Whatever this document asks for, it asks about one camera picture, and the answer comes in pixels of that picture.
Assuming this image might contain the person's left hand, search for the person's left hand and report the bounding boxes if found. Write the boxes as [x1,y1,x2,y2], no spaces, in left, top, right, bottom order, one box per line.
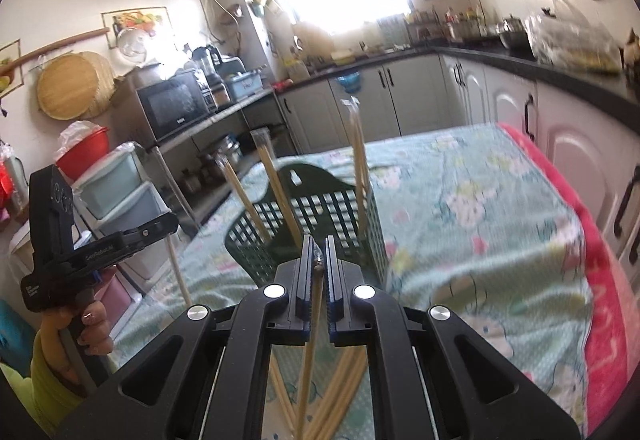
[37,302,113,391]

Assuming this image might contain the row of condiment bottles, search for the row of condiment bottles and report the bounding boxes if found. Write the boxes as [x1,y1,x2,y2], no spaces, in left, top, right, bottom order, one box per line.
[445,7,488,28]

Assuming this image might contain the person's left forearm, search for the person's left forearm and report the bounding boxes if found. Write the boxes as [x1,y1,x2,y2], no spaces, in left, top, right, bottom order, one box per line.
[27,345,96,431]

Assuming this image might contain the pastel plastic drawer tower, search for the pastel plastic drawer tower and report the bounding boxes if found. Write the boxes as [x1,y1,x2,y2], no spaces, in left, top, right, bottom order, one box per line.
[75,142,173,291]

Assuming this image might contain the stainless steel stock pot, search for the stainless steel stock pot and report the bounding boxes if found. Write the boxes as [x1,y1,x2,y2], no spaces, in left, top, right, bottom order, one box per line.
[215,135,246,171]

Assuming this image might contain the black microwave oven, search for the black microwave oven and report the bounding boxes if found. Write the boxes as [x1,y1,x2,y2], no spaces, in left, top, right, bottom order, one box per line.
[136,70,211,141]

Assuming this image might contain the blue grey plastic box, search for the blue grey plastic box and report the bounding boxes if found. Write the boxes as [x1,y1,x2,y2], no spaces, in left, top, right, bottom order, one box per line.
[225,70,263,101]

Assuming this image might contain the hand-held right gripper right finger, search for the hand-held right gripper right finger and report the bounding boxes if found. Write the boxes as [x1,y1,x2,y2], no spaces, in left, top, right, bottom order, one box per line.
[325,236,581,440]

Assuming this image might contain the steel pot on stove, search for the steel pot on stove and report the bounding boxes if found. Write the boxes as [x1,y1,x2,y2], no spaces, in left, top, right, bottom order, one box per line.
[447,20,481,40]

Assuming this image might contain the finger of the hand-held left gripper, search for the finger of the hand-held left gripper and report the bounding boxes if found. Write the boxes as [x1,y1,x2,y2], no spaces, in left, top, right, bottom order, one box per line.
[120,214,180,251]

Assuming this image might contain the wooden cutting board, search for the wooden cutting board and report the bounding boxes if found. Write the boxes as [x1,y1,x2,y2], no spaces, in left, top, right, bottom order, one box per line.
[292,22,333,60]

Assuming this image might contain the small fruit wall picture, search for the small fruit wall picture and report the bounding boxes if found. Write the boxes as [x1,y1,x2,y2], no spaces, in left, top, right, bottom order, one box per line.
[0,38,22,95]

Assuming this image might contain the black kitchen countertop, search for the black kitchen countertop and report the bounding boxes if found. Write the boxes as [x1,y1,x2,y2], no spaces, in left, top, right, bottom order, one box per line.
[272,44,640,105]

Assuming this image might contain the wall mounted green caddy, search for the wall mounted green caddy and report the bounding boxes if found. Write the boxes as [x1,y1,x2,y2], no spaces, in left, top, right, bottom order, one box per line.
[252,0,286,18]

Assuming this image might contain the white wall fan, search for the white wall fan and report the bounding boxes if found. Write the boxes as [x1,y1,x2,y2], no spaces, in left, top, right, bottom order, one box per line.
[116,27,151,65]

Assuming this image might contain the green plastic utensil basket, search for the green plastic utensil basket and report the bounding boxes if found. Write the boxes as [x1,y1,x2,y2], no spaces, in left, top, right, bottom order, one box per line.
[224,163,388,288]

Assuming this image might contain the large clear plastic bag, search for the large clear plastic bag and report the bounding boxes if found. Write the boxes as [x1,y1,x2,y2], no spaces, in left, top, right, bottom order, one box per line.
[527,12,623,73]

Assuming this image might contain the cartoon printed green tablecloth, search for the cartoon printed green tablecloth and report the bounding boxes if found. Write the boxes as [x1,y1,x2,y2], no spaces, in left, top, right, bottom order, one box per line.
[107,122,596,440]

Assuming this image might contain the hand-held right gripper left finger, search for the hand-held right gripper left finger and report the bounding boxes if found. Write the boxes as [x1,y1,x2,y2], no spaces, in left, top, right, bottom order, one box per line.
[52,235,317,440]

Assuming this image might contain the black blender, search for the black blender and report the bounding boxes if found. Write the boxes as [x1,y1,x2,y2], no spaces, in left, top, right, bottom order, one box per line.
[192,46,228,108]

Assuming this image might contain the round woven bamboo tray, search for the round woven bamboo tray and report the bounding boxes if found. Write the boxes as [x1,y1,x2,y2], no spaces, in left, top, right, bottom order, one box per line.
[36,50,116,121]

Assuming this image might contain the single chopstick pair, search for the single chopstick pair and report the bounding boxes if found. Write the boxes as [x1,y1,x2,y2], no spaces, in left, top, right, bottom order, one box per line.
[295,245,326,440]
[165,235,192,307]

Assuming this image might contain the metal shelf rack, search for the metal shelf rack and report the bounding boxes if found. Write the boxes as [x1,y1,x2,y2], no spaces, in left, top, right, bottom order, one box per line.
[147,90,286,241]

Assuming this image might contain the red plastic basin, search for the red plastic basin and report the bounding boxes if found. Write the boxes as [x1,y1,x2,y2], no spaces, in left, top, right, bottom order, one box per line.
[55,126,111,181]

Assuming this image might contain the pile of chopsticks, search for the pile of chopsticks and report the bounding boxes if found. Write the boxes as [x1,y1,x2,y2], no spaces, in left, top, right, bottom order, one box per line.
[215,97,373,440]

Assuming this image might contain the wooden rolling pin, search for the wooden rolling pin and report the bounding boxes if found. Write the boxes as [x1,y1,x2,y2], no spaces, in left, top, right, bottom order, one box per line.
[10,27,111,70]

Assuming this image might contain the mint green knife holder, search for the mint green knife holder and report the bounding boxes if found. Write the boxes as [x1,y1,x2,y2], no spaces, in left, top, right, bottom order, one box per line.
[377,14,408,48]

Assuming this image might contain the pink blanket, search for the pink blanket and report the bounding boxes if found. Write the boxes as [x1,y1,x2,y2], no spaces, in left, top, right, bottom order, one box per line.
[500,122,636,421]

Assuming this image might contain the white base cabinets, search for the white base cabinets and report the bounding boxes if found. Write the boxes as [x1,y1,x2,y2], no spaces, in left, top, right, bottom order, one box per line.
[275,50,640,265]

